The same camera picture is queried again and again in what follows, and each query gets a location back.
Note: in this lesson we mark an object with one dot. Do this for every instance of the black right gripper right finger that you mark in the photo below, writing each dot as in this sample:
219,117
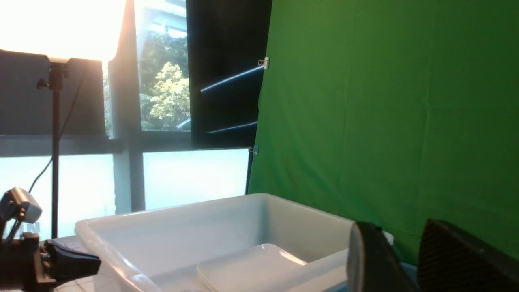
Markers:
453,260

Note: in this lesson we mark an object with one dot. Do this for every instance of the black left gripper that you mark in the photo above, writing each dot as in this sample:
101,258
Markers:
20,264

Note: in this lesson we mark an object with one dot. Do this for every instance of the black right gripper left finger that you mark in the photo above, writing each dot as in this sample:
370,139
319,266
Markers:
372,265

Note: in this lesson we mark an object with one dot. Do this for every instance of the white square rice plate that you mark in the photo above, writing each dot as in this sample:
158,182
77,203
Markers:
242,270

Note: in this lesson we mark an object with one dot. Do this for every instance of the large white plastic tub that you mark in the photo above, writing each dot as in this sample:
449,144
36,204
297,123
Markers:
158,250

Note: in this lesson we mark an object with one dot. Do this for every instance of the green backdrop cloth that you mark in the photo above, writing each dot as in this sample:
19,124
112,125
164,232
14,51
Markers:
395,111

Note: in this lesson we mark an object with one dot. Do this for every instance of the studio light on stand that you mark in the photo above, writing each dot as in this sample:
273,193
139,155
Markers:
54,139

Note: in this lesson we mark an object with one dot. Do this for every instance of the metal binder clip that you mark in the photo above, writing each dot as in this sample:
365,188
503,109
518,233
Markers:
264,63

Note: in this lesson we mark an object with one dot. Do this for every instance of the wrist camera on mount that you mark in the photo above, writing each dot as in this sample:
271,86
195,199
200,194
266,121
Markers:
20,205

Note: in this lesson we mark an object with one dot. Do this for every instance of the black window frame panel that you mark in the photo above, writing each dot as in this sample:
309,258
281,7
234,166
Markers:
227,41

